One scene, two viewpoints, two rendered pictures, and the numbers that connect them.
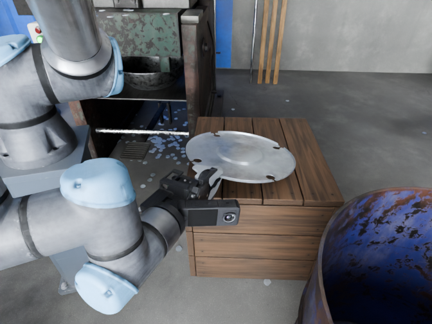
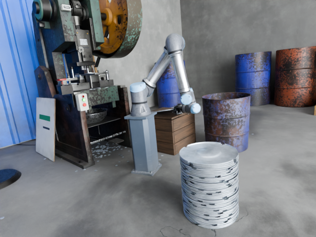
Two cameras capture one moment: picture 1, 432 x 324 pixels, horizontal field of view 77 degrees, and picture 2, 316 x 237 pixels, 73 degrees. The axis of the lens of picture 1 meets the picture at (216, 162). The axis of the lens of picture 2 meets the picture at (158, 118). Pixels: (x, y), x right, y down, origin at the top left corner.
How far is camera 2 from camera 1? 1.63 m
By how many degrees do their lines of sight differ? 51
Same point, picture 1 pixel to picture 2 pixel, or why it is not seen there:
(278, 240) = (188, 127)
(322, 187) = not seen: hidden behind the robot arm
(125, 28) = (101, 93)
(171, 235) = not seen: hidden behind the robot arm
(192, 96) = (128, 112)
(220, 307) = not seen: hidden behind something
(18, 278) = (132, 184)
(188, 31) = (125, 89)
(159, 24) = (112, 90)
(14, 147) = (146, 108)
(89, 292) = (196, 107)
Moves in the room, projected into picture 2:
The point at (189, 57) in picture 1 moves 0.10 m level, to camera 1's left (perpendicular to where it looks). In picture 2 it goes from (126, 98) to (118, 99)
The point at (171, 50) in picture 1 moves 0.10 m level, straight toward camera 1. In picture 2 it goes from (116, 98) to (124, 98)
